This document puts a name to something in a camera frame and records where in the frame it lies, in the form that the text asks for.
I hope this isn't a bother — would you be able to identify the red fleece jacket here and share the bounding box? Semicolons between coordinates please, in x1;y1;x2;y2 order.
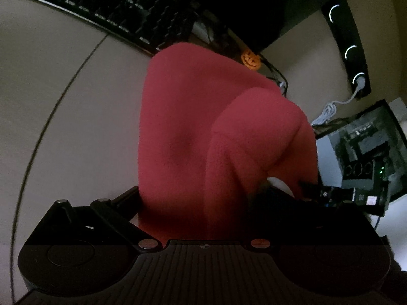
138;43;318;242

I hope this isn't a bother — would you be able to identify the orange pumpkin toy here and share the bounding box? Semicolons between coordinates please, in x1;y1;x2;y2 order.
241;49;261;71

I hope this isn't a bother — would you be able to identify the black power strip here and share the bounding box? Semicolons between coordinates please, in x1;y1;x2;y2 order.
320;0;371;100

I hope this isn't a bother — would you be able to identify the white charging cable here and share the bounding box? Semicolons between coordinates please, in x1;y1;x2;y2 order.
310;76;366;128

